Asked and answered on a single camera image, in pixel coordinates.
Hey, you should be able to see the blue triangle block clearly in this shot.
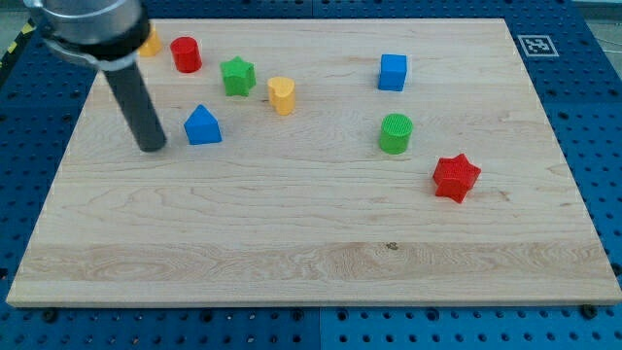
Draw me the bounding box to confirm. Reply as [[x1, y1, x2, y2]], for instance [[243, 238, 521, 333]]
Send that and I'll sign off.
[[184, 104, 223, 145]]

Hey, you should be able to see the green star block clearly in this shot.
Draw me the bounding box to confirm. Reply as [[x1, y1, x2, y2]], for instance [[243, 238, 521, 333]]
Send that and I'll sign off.
[[220, 56, 257, 96]]

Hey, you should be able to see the red cylinder block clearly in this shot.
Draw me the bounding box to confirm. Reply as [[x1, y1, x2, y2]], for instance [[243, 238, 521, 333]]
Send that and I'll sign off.
[[169, 36, 202, 73]]

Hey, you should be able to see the yellow heart block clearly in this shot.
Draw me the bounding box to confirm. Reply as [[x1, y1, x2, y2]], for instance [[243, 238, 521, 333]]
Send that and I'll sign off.
[[267, 76, 295, 116]]

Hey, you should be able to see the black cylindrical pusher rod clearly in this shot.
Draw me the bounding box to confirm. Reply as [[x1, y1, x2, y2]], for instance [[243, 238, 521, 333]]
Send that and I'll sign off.
[[104, 62, 166, 153]]

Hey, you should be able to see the yellow block behind arm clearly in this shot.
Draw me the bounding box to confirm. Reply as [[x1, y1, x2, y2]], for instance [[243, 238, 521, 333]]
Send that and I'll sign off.
[[138, 24, 162, 57]]

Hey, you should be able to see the blue cube block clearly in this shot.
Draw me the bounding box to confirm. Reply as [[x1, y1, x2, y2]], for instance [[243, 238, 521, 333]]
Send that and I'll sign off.
[[378, 53, 407, 91]]

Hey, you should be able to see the red star block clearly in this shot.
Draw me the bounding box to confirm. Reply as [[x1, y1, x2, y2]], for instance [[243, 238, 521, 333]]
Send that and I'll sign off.
[[432, 154, 481, 203]]

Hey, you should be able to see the green cylinder block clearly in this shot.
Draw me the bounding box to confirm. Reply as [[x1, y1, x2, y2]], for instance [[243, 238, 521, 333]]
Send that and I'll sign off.
[[379, 113, 414, 155]]

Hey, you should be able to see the white fiducial marker tag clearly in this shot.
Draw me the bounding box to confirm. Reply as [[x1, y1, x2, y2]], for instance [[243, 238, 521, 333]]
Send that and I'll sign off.
[[518, 35, 559, 57]]

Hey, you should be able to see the wooden board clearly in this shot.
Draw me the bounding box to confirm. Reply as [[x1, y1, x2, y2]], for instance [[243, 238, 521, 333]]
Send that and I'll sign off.
[[7, 18, 621, 307]]

